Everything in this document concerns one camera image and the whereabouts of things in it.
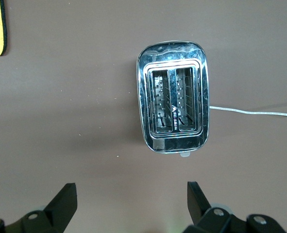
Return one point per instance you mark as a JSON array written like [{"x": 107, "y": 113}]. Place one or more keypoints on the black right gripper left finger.
[{"x": 58, "y": 208}]

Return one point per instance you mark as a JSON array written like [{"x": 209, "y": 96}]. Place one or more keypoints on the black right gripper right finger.
[{"x": 197, "y": 206}]

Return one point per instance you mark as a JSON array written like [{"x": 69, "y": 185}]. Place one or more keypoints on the chrome beige toaster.
[{"x": 172, "y": 143}]

